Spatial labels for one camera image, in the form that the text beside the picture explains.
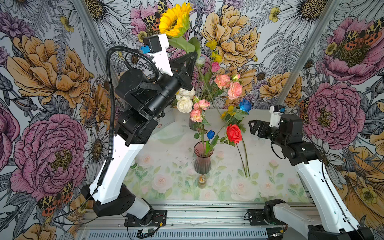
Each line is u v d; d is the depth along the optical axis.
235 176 0.89
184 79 0.37
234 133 0.61
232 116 0.68
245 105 0.64
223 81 0.67
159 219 0.73
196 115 0.69
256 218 0.74
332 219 0.38
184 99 0.66
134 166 0.87
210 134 0.71
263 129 0.62
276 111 0.60
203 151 0.79
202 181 0.78
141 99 0.33
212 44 0.84
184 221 0.74
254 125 0.64
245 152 0.97
